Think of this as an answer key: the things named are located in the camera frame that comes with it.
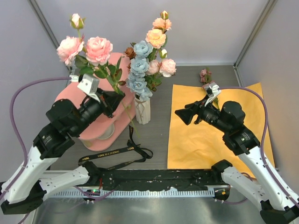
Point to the brown rose stem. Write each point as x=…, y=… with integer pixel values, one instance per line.
x=129, y=52

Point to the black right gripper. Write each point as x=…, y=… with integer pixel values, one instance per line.
x=198, y=108

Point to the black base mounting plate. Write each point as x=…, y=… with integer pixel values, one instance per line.
x=156, y=180

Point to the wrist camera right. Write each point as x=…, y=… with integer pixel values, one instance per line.
x=212, y=90

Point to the aluminium frame post left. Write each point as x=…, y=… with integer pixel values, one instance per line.
x=44, y=23

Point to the aluminium frame post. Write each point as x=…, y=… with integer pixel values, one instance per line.
x=255, y=30
x=44, y=23

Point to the light pink peony stem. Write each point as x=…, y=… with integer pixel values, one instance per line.
x=158, y=70

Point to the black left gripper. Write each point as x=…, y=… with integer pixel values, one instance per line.
x=110, y=100

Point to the pink rose stem large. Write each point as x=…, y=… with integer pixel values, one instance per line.
x=91, y=57

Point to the peach rose stem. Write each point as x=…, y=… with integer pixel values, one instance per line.
x=157, y=36

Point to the white slotted cable duct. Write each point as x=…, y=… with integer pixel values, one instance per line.
x=172, y=192

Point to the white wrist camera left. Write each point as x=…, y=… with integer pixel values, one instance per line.
x=87, y=84

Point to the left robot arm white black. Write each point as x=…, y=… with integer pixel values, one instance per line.
x=67, y=121

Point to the pink wooden tiered shelf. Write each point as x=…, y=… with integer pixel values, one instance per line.
x=122, y=115

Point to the black ribbon gold lettering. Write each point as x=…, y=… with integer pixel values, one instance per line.
x=131, y=146

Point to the mauve rose stem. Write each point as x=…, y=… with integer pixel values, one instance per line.
x=206, y=78

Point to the blue flower stem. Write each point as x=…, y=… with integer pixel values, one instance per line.
x=139, y=65

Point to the aluminium frame post right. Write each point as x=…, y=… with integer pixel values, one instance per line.
x=255, y=30

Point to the white ribbed ceramic vase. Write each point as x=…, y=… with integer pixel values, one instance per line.
x=142, y=111

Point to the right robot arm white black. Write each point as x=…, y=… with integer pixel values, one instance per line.
x=274, y=199

